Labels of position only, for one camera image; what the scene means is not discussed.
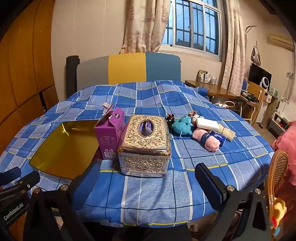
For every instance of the gold tin box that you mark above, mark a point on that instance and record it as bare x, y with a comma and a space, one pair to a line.
64, 150

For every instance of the teal plush toy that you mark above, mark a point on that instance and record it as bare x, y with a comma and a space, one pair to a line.
182, 126

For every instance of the hanging bag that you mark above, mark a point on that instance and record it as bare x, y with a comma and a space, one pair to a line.
256, 56

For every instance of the white towel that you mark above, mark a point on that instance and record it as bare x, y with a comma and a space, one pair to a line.
207, 124

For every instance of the black monitor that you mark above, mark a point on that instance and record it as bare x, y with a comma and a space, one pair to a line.
255, 74

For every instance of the pink clothing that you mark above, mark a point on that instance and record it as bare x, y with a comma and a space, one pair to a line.
286, 143

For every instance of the air conditioner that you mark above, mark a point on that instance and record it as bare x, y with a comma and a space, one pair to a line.
279, 40

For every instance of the barred window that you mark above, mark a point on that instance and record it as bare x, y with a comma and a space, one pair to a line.
192, 27

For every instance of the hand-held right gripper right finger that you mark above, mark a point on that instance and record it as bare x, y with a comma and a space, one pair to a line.
208, 183

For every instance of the yellow toy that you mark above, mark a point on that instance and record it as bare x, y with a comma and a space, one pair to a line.
278, 208

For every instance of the white desk fan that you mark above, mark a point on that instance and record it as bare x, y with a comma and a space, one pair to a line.
263, 83

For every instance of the rattan chair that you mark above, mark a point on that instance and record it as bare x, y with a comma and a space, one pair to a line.
278, 166

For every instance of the ornate gold tissue box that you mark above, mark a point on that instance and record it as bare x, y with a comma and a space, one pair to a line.
143, 160

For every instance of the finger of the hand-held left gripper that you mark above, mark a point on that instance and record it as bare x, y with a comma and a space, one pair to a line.
9, 175
27, 178

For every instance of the purple carton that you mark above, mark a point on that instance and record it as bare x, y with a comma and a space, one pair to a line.
108, 141

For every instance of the beige patterned curtain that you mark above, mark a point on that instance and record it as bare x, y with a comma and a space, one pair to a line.
235, 46
145, 27

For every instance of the blue tissue packet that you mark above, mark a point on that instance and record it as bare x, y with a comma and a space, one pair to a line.
218, 138

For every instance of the grey yellow blue headboard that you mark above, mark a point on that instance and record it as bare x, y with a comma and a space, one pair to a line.
127, 69

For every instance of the wooden chair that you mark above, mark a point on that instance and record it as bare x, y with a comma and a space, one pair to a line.
254, 90

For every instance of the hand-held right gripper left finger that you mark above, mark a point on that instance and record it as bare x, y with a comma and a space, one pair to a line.
62, 199

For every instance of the dark hair accessory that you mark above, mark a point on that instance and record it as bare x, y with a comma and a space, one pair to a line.
170, 118

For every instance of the wooden wardrobe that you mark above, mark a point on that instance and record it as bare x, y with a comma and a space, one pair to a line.
23, 69

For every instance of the wooden desk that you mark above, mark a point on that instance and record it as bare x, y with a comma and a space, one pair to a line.
215, 89

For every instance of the white cabinet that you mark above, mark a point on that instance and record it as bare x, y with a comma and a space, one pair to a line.
277, 120

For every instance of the blue plaid bed sheet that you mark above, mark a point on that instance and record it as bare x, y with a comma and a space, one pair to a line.
196, 162

